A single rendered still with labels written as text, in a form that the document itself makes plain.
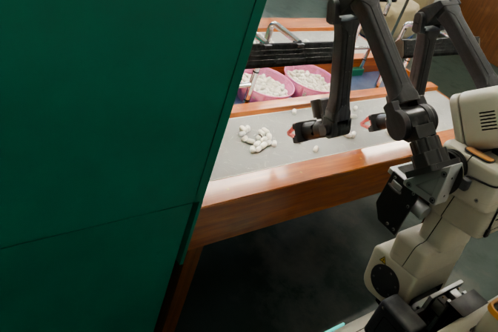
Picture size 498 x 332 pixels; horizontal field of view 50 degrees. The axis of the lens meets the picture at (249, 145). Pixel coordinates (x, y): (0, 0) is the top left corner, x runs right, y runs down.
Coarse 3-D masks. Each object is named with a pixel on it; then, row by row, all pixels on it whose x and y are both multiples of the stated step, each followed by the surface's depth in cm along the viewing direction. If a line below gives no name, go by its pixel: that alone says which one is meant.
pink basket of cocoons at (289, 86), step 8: (248, 72) 244; (264, 72) 246; (280, 80) 245; (288, 80) 242; (240, 88) 231; (288, 88) 241; (240, 96) 234; (256, 96) 226; (264, 96) 225; (272, 96) 225; (280, 96) 227; (288, 96) 230
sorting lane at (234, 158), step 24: (432, 96) 282; (240, 120) 208; (264, 120) 213; (288, 120) 219; (360, 120) 237; (240, 144) 195; (288, 144) 204; (312, 144) 209; (336, 144) 215; (360, 144) 220; (216, 168) 179; (240, 168) 183; (264, 168) 187
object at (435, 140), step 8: (432, 136) 128; (416, 144) 129; (424, 144) 128; (432, 144) 128; (440, 144) 130; (416, 152) 130; (424, 152) 128; (432, 152) 127; (440, 152) 127; (416, 160) 129; (424, 160) 127; (432, 160) 127; (440, 160) 126; (448, 160) 127; (456, 160) 129; (416, 168) 129; (424, 168) 125; (432, 168) 124; (440, 168) 125; (408, 176) 129
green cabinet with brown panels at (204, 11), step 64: (0, 0) 85; (64, 0) 91; (128, 0) 98; (192, 0) 106; (256, 0) 115; (0, 64) 91; (64, 64) 98; (128, 64) 106; (192, 64) 116; (0, 128) 99; (64, 128) 107; (128, 128) 117; (192, 128) 128; (0, 192) 108; (64, 192) 118; (128, 192) 129; (192, 192) 144
